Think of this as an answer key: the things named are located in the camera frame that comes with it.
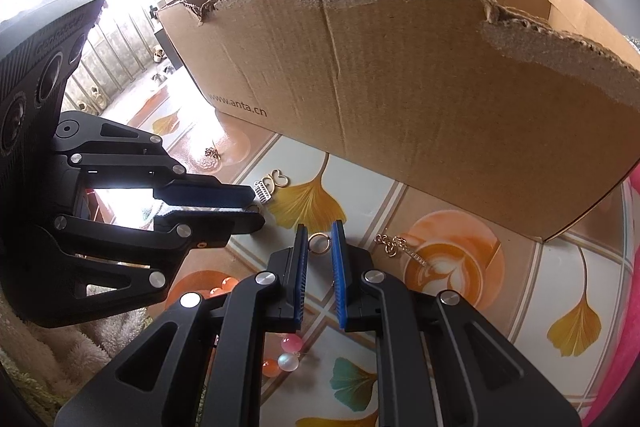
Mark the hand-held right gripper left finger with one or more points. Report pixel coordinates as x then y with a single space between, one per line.
300 277

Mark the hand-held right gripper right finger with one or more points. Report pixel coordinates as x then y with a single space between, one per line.
341 277

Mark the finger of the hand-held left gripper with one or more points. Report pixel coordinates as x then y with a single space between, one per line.
215 196
220 223

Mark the gold hoop earring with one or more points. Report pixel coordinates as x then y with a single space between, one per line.
311 243
254 207

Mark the gold flower earring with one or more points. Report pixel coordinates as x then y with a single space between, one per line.
211 153

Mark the silver rhinestone rectangular earring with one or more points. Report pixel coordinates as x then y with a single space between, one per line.
262 191

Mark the gold heart earring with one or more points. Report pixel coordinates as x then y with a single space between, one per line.
274 181

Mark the brown cardboard box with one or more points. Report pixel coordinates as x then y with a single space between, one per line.
425 107

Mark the metal window railing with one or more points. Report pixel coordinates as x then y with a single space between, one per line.
115 57

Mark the white shoes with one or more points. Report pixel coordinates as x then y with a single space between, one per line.
159 57

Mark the white fluffy garment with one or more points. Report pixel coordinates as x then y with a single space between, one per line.
60 367

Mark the pink floral blanket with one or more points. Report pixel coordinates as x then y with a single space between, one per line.
620 357

